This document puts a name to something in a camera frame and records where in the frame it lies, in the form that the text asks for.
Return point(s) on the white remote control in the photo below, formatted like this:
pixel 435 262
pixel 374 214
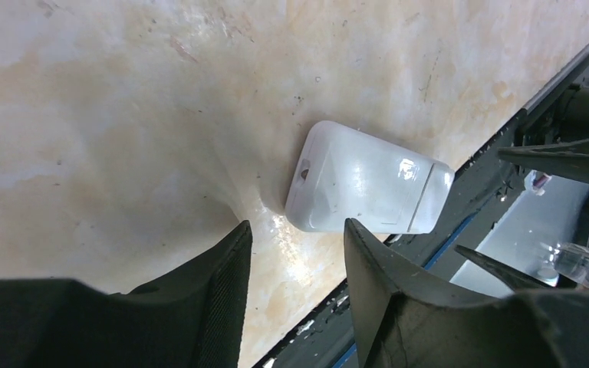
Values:
pixel 343 173

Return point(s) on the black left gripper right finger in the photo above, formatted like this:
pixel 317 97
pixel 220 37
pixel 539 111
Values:
pixel 403 316

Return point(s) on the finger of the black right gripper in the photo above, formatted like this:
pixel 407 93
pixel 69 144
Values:
pixel 512 278
pixel 568 160

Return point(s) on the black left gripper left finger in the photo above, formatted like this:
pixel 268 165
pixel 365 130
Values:
pixel 192 316

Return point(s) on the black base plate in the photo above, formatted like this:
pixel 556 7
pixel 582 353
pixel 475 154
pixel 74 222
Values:
pixel 490 208

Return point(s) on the clear plastic bottle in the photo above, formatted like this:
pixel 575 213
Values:
pixel 569 260

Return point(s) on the white battery cover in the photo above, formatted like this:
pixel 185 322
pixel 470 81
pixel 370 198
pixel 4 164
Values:
pixel 432 199

